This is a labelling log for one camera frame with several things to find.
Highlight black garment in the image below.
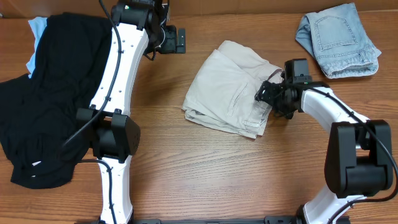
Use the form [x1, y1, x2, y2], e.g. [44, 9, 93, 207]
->
[1, 13, 112, 189]

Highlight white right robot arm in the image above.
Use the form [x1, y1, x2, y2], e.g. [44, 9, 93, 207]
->
[255, 58, 397, 224]

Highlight beige shorts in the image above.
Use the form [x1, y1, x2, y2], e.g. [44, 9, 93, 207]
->
[182, 40, 282, 139]

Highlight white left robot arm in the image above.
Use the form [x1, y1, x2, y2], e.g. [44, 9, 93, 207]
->
[76, 1, 186, 223]

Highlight light blue garment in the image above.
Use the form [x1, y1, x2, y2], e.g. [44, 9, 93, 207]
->
[26, 17, 47, 78]

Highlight folded light blue jeans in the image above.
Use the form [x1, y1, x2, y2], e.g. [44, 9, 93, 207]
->
[295, 3, 381, 79]

